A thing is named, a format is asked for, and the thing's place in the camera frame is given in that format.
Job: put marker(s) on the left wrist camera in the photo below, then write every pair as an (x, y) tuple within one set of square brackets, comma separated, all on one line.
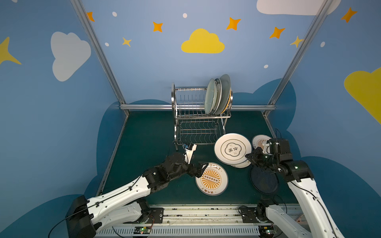
[(189, 149)]

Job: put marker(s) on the light green flower plate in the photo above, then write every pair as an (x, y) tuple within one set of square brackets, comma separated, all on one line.
[(210, 96)]

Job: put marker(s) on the white plate dark lettered rim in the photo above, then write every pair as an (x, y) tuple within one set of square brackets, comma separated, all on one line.
[(218, 96)]

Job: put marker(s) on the controller board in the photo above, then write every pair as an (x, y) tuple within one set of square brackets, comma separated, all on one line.
[(142, 230), (266, 232)]

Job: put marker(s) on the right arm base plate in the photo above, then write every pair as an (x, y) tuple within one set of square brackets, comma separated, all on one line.
[(252, 214)]

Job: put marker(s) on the cream floral plate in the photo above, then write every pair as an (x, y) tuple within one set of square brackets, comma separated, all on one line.
[(241, 165)]

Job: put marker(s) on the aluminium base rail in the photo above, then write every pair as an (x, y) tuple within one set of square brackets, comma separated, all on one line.
[(214, 216)]

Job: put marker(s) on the aluminium frame post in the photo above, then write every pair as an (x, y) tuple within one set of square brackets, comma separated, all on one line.
[(86, 24), (317, 22)]

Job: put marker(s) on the left aluminium frame post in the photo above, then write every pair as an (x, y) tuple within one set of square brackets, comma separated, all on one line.
[(86, 24)]

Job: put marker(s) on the stainless steel dish rack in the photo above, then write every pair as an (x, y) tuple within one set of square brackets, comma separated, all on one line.
[(193, 125)]

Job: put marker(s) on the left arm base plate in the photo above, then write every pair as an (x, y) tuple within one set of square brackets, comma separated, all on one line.
[(155, 216)]

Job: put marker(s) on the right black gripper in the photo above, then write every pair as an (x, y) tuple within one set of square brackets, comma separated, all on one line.
[(256, 156)]

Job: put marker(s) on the dark navy plate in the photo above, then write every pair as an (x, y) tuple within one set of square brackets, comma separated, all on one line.
[(265, 183)]

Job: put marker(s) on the orange sunburst plate front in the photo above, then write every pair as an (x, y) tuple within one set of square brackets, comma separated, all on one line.
[(214, 180)]

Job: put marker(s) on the orange sunburst plate right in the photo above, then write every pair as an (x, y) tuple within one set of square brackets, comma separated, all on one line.
[(261, 141)]

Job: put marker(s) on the rear aluminium frame bar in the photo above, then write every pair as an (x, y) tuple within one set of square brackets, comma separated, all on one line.
[(166, 107)]

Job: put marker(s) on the right aluminium frame post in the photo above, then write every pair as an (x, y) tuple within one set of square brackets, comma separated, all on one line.
[(317, 22)]

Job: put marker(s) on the plain pale green plate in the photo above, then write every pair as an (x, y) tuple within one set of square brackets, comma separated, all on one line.
[(225, 93)]

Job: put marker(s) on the orange sunburst plate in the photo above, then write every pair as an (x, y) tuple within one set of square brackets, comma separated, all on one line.
[(261, 141), (214, 180)]

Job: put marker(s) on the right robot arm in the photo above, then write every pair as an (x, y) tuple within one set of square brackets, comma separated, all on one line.
[(302, 183)]

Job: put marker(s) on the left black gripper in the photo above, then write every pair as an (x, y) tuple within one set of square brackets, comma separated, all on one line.
[(193, 168)]

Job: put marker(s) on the white plate grey emblem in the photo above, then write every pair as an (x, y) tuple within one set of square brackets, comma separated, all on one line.
[(232, 149)]

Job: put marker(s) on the left controller board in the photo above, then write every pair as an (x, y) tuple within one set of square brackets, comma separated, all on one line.
[(142, 230)]

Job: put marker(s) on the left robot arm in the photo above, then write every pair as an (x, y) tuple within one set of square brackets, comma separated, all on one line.
[(83, 218)]

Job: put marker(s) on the right controller board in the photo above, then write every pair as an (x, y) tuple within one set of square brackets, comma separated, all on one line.
[(266, 232)]

